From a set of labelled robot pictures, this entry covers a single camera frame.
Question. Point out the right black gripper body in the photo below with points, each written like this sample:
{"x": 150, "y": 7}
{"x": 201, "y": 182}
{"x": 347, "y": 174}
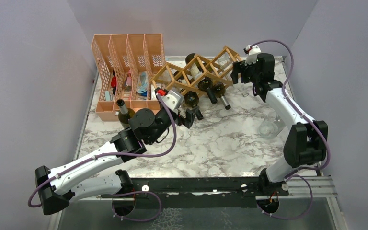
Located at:
{"x": 248, "y": 73}

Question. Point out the pink item in organizer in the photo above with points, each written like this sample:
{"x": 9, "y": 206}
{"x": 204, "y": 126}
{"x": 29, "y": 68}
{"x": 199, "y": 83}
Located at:
{"x": 128, "y": 81}

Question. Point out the standing white wine bottle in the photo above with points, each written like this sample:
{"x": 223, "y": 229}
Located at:
{"x": 124, "y": 113}

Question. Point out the wooden wine rack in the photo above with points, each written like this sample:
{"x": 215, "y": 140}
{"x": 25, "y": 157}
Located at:
{"x": 210, "y": 68}

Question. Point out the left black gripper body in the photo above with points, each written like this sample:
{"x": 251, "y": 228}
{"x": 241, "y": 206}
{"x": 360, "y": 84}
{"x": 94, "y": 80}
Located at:
{"x": 163, "y": 120}

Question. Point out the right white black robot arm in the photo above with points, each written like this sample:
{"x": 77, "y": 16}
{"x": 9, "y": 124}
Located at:
{"x": 306, "y": 142}

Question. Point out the red item in organizer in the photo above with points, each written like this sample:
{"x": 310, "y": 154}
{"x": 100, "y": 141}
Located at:
{"x": 114, "y": 83}

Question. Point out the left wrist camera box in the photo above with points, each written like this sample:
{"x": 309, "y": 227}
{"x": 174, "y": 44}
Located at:
{"x": 171, "y": 98}

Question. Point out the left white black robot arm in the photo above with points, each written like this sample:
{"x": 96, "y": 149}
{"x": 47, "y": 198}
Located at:
{"x": 57, "y": 187}

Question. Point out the orange plastic file organizer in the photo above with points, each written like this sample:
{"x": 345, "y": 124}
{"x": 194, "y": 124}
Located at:
{"x": 123, "y": 53}

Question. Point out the light blue tube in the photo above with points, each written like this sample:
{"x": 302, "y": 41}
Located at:
{"x": 108, "y": 96}

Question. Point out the blue item in organizer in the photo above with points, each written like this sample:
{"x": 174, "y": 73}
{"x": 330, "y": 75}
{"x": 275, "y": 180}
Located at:
{"x": 142, "y": 84}

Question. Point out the clear glass jar silver lid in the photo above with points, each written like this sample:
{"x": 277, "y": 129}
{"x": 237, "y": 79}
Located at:
{"x": 271, "y": 126}

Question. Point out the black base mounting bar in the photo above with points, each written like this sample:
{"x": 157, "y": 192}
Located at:
{"x": 201, "y": 192}

